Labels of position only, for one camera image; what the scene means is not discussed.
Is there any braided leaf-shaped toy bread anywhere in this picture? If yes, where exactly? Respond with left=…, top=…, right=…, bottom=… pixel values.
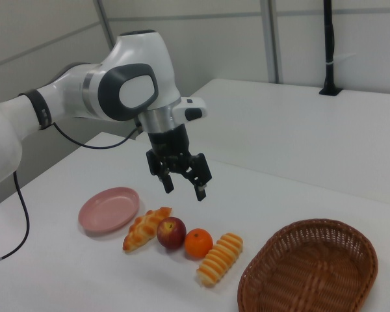
left=122, top=206, right=173, bottom=253

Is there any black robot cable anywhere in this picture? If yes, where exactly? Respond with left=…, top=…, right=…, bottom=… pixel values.
left=0, top=122, right=142, bottom=266

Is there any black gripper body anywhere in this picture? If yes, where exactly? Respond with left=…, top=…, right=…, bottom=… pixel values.
left=148, top=125, right=196, bottom=172

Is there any striped toy bread roll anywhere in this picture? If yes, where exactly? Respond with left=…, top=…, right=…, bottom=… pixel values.
left=196, top=232, right=244, bottom=289

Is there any brown woven basket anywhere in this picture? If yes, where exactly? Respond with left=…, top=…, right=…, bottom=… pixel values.
left=237, top=218, right=379, bottom=312

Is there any black pole with clamp base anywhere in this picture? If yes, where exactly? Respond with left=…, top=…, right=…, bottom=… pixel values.
left=318, top=0, right=343, bottom=97

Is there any red toy apple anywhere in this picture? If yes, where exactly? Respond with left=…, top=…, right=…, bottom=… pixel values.
left=156, top=216, right=187, bottom=250

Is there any pink plate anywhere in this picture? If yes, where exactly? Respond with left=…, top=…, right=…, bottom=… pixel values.
left=77, top=187, right=140, bottom=233

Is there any toy orange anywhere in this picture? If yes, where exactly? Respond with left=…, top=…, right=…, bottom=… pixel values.
left=184, top=228, right=214, bottom=260

